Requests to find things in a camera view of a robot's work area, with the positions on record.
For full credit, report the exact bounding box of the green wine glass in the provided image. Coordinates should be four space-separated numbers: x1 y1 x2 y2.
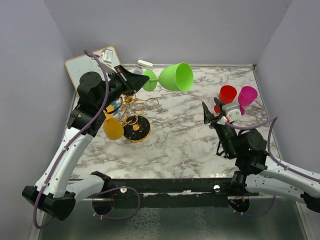
142 62 194 92

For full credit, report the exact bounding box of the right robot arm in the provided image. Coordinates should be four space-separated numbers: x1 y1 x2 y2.
202 98 320 213

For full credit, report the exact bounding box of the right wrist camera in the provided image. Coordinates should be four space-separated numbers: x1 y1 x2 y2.
217 102 242 125

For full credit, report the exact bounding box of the white eraser box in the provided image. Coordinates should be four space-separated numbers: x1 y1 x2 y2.
137 59 154 70

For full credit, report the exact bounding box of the small whiteboard gold frame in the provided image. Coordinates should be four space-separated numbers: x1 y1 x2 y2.
64 46 121 90

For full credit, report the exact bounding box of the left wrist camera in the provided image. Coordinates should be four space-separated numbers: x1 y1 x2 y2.
100 48 116 74

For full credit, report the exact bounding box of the small clear plastic cup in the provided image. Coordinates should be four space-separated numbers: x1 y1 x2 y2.
133 69 143 75

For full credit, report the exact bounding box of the blue wine glass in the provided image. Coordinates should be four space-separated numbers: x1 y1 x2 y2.
110 101 119 114

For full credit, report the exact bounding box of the orange wine glass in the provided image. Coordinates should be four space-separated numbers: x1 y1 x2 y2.
103 105 124 141

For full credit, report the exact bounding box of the gold wire glass rack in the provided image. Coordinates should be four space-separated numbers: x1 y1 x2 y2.
119 94 160 143

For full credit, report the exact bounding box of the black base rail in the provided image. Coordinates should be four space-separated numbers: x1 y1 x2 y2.
99 177 258 209

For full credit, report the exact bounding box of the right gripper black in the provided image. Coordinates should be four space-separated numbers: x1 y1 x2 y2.
201 97 237 158

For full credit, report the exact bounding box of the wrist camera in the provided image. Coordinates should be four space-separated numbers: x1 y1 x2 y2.
217 102 242 125
100 48 116 74

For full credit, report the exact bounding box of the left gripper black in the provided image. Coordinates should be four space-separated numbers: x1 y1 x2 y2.
97 64 150 111

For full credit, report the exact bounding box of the pink wine glass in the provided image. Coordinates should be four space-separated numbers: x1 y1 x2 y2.
238 86 258 116

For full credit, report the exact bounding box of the red wine glass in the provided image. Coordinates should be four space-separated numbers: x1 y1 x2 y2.
218 85 237 104

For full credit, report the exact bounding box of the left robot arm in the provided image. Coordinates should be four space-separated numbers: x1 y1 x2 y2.
22 65 150 221

